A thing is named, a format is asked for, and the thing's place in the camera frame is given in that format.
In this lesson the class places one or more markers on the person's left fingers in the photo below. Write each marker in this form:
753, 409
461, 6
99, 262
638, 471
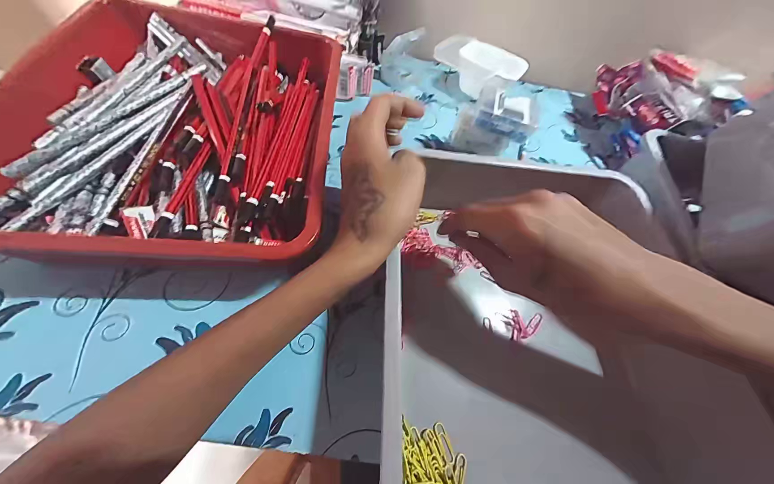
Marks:
387, 107

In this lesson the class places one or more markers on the person's left thumb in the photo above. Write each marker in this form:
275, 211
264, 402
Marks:
411, 165

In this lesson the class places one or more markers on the person's left hand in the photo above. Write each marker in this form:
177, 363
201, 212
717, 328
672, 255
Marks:
377, 181

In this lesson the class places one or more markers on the red plastic tub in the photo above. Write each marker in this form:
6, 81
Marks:
226, 250

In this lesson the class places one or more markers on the pile of yellow paper clips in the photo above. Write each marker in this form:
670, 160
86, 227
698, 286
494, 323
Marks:
427, 458
426, 217

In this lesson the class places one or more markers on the person's right fingers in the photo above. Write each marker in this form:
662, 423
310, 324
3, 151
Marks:
481, 220

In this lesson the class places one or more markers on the dark grey bin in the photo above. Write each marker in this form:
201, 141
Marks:
750, 188

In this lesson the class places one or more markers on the pile of red pencils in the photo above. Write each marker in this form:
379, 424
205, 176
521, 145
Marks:
226, 148

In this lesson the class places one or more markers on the pink and white eraser pack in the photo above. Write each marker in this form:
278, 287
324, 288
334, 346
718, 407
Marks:
353, 78

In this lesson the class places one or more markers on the translucent white plastic box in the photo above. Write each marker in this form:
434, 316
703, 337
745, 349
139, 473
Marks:
488, 64

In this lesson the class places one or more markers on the clear plastic box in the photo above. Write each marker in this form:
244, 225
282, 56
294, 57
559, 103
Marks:
494, 121

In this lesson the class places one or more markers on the person's left forearm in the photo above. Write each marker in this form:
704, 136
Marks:
212, 363

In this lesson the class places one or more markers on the person's right forearm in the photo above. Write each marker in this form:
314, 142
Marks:
723, 316

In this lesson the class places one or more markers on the pile of silver pencils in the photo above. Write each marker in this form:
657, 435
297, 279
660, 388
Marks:
105, 128

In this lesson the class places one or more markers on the stack of pink-white packs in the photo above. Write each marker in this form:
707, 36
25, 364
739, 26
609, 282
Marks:
306, 15

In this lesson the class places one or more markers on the pile of pink paper clips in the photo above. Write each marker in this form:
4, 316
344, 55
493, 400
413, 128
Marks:
521, 326
431, 247

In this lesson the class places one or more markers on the clear plastic lid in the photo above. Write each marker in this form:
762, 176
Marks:
400, 57

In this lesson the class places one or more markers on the white tray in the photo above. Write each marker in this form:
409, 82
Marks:
494, 417

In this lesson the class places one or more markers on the person's right hand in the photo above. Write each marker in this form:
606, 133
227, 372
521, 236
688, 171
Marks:
548, 235

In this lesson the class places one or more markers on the pile of red packets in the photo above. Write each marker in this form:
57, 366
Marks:
656, 94

